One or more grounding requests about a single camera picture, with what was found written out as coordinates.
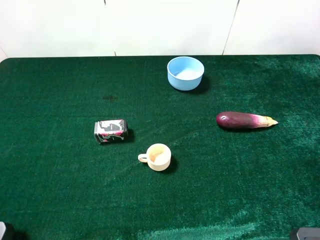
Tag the cream plastic cup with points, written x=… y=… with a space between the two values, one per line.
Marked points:
x=158 y=157

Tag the light blue bowl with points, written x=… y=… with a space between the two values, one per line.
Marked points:
x=185 y=73

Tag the black pink patterned box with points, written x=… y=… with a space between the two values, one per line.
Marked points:
x=108 y=131

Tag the purple eggplant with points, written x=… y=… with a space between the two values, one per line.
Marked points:
x=241 y=120

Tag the green velvet table cloth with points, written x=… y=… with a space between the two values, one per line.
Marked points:
x=58 y=183

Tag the grey device bottom right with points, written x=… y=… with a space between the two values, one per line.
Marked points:
x=305 y=233

